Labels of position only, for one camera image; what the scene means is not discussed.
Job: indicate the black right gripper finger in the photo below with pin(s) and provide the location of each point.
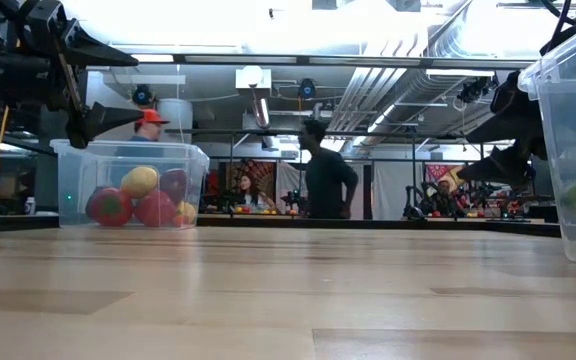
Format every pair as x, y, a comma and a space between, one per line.
508, 130
503, 167

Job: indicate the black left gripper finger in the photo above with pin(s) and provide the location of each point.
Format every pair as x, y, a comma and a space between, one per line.
98, 50
110, 119

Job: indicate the yellow potato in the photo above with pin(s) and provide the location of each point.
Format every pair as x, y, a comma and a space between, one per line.
139, 181

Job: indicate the bright red bell pepper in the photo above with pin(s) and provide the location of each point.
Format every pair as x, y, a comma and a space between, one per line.
110, 206

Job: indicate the dark red bell pepper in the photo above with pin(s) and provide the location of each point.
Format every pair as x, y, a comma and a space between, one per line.
175, 184

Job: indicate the yellow lemon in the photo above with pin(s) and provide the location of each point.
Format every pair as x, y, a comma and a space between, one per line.
187, 212

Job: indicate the black background robot arm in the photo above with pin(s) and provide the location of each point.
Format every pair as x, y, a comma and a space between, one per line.
410, 205
293, 200

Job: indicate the black ceiling spotlight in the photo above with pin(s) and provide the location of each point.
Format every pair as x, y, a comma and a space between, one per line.
475, 90

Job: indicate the person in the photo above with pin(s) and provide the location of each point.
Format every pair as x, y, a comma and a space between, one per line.
249, 192
149, 129
443, 192
325, 175

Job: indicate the ceiling light bar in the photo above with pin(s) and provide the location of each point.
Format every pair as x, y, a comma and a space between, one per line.
460, 72

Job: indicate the clear plastic bin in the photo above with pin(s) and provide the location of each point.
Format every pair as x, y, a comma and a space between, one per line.
568, 125
68, 165

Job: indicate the multicoloured patterned tapestry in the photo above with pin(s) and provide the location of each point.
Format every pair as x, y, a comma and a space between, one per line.
438, 172

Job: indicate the small white bottle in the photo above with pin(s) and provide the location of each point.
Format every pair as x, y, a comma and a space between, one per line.
29, 205

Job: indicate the black pipe rack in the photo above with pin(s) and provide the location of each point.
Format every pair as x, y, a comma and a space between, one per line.
248, 131

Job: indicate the white ceiling box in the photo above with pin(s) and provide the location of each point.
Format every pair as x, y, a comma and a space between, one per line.
253, 77

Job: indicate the silver hanging lamp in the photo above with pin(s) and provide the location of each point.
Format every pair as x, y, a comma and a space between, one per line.
260, 110

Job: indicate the dark red patterned tapestry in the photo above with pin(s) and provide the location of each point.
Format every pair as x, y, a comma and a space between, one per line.
263, 172

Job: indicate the white curtain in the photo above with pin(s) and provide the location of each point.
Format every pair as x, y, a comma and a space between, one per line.
288, 185

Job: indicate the black overhead beam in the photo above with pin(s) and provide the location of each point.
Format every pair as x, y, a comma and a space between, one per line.
318, 60

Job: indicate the black round ceiling camera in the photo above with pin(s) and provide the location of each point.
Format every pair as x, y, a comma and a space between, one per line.
143, 95
307, 88

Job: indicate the silver ventilation duct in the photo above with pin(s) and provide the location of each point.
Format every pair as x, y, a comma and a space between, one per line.
383, 85

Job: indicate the black metal table frame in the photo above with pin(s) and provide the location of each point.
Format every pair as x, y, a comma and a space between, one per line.
368, 223

